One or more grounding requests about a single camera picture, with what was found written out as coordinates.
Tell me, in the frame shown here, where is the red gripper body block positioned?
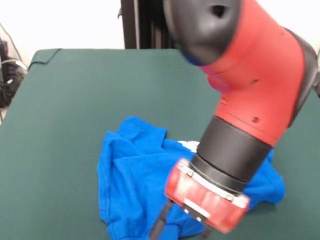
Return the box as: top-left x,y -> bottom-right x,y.
164,157 -> 252,235

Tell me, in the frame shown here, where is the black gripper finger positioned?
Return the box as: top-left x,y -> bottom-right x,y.
201,224 -> 213,240
147,199 -> 176,240

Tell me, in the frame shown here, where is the blue printed T-shirt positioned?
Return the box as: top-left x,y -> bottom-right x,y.
96,115 -> 286,240

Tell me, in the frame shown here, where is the dark green table cloth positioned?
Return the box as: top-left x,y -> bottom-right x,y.
0,48 -> 320,240

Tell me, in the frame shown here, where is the dark grey floor stand base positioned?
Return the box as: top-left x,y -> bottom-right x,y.
0,38 -> 28,108

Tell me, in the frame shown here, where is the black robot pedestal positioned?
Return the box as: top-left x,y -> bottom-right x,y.
117,0 -> 178,50

